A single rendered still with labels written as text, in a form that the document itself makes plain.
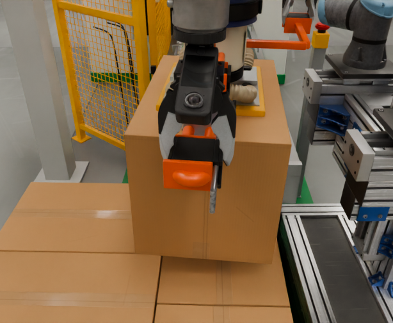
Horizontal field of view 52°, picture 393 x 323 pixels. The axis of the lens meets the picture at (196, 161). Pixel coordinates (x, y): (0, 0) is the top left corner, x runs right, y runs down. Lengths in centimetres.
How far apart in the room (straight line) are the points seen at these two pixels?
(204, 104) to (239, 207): 60
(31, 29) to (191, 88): 190
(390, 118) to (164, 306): 83
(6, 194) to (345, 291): 203
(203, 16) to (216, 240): 75
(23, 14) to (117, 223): 128
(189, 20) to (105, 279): 98
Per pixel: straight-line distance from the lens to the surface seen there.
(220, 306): 127
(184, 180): 59
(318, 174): 283
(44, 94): 249
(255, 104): 109
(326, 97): 159
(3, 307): 138
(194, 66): 54
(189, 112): 49
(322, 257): 193
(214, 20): 53
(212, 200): 55
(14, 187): 284
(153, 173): 103
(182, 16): 54
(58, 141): 261
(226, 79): 91
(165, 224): 113
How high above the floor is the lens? 155
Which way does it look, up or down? 33 degrees down
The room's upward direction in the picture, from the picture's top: straight up
